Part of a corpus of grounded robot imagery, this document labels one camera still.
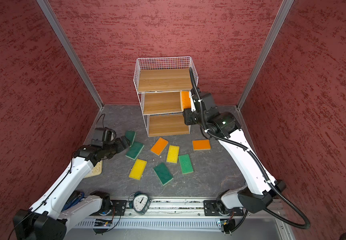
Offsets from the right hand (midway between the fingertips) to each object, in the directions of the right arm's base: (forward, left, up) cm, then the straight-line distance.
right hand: (187, 115), depth 67 cm
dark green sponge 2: (0, +32, -33) cm, 46 cm away
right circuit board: (-39, -19, -38) cm, 57 cm away
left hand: (-4, +34, -21) cm, 40 cm away
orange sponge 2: (+5, -12, -36) cm, 38 cm away
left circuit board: (-36, +44, -38) cm, 69 cm away
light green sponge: (-8, 0, -36) cm, 37 cm away
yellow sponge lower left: (-10, +29, -36) cm, 47 cm away
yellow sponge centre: (-2, +8, -34) cm, 35 cm away
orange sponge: (+3, +17, -34) cm, 39 cm away
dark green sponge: (+13, +38, -34) cm, 53 cm away
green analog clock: (-29, +24, -32) cm, 50 cm away
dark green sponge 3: (-14, +14, -35) cm, 40 cm away
